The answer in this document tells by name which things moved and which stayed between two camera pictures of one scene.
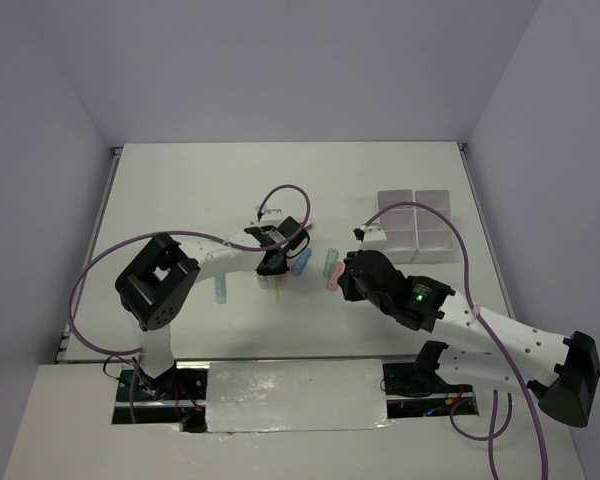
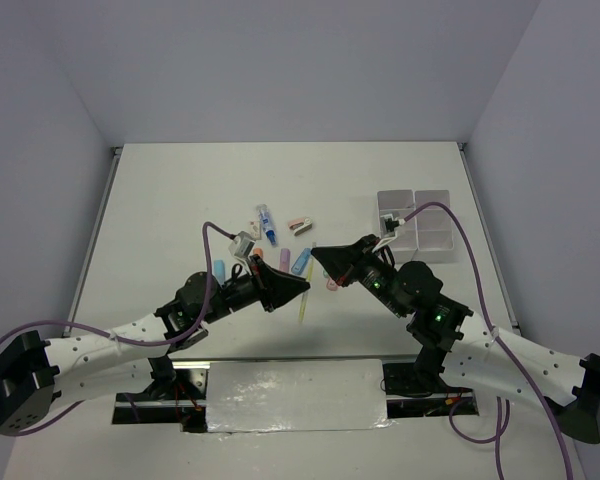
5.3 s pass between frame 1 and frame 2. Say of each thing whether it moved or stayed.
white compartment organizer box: stayed
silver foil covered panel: stayed
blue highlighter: stayed
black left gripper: moved
